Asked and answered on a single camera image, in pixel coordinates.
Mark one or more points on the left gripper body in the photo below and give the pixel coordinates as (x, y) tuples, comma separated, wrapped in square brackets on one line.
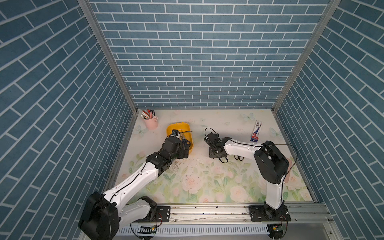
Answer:
[(179, 153)]

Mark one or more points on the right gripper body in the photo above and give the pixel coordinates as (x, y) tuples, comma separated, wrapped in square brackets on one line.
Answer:
[(212, 154)]

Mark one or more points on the small black scissors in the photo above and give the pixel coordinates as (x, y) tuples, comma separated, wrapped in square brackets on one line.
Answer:
[(238, 158)]

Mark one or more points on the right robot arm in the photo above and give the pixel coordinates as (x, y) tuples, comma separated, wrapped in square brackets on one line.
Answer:
[(272, 165)]

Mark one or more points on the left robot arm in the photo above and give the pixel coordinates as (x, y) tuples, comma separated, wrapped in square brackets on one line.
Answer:
[(105, 213)]

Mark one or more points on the yellow plastic storage box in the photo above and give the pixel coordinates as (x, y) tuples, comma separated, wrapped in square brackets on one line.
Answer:
[(185, 130)]

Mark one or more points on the pink pen holder cup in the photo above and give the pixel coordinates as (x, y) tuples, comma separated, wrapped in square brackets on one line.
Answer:
[(152, 123)]

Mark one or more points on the floral table mat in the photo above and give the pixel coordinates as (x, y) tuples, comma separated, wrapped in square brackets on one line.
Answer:
[(200, 179)]

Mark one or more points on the pens in pink cup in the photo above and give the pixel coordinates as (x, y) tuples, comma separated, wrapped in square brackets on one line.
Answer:
[(148, 114)]

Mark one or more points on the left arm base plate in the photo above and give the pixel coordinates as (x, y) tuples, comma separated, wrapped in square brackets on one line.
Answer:
[(159, 215)]

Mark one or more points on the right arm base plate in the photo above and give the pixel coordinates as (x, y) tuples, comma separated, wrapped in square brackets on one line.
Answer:
[(265, 213)]

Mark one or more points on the aluminium mounting rail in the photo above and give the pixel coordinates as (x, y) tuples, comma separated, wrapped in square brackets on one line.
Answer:
[(239, 213)]

